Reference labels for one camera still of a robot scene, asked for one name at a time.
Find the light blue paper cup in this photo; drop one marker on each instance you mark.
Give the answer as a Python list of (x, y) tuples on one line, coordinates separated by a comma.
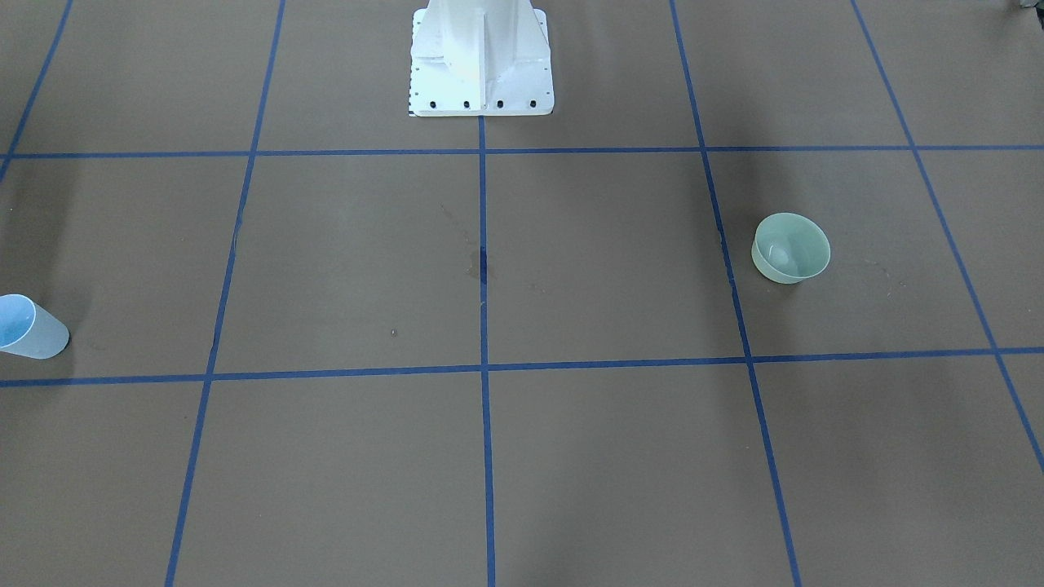
[(27, 330)]

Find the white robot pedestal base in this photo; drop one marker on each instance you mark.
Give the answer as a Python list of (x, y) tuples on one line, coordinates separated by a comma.
[(480, 59)]

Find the light green ceramic bowl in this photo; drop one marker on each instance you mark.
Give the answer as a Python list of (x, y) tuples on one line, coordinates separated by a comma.
[(790, 248)]

